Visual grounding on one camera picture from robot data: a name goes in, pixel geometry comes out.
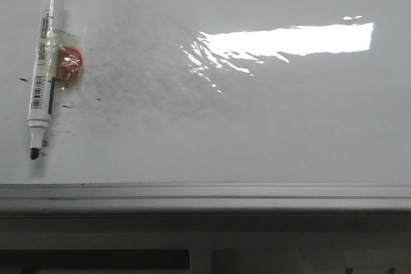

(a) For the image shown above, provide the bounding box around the white whiteboard with aluminium frame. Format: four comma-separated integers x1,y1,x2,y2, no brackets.
1,0,410,216

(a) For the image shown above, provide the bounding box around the red round magnet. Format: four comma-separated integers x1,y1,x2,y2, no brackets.
48,29,84,92

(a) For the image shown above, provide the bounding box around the white black whiteboard marker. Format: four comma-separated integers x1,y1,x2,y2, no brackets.
28,0,65,160

